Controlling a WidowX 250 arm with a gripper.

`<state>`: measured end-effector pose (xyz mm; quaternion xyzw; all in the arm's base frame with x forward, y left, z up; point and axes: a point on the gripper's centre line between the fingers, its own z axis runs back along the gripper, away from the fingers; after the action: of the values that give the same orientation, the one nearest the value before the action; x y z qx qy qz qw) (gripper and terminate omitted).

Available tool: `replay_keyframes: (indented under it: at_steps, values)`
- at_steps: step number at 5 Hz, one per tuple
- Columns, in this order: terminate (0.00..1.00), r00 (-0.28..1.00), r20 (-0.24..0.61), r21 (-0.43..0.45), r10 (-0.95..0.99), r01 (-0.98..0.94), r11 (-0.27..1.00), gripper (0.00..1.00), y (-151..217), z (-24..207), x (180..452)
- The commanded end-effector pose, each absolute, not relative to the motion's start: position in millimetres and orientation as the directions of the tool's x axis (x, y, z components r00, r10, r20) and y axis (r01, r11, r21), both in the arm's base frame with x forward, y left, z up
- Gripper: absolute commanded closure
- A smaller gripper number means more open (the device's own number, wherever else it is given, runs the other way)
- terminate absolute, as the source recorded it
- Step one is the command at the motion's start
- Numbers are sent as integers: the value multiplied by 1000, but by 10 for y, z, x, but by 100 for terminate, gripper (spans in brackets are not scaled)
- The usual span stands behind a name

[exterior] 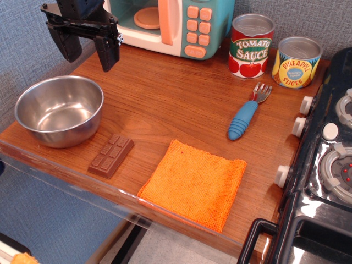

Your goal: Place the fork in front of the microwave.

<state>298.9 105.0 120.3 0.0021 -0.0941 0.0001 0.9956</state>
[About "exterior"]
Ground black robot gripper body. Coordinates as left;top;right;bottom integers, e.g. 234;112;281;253
40;1;123;46

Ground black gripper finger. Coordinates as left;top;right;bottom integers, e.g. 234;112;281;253
47;23;82;63
93;36;120;72

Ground blue handled metal fork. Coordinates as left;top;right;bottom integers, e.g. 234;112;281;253
228;82;272;140

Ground teal toy microwave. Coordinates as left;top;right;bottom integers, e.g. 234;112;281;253
104;1;235;60

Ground stainless steel bowl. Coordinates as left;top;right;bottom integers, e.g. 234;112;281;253
14;75;104;149

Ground brown toy chocolate bar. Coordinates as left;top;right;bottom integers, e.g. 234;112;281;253
88;134;134;179

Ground tomato sauce can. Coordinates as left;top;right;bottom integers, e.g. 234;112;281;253
228;13;276;79

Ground orange cloth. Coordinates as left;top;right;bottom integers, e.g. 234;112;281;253
137;140;247;233

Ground pineapple slices can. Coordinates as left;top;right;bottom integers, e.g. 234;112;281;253
272;36;323;89

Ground white stove knob top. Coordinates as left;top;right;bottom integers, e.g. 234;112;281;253
300;96;314;116

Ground white stove knob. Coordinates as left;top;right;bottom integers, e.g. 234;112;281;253
274;165;290;189
300;96;314;116
291;117;306;138

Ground white stove knob middle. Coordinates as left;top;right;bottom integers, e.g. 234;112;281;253
291;117;306;138

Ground white stove knob bottom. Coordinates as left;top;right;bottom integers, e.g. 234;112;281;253
274;165;290;189

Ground orange object at corner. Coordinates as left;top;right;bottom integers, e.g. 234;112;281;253
10;252;39;264

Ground black toy stove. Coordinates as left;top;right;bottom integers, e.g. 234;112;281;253
238;48;351;263

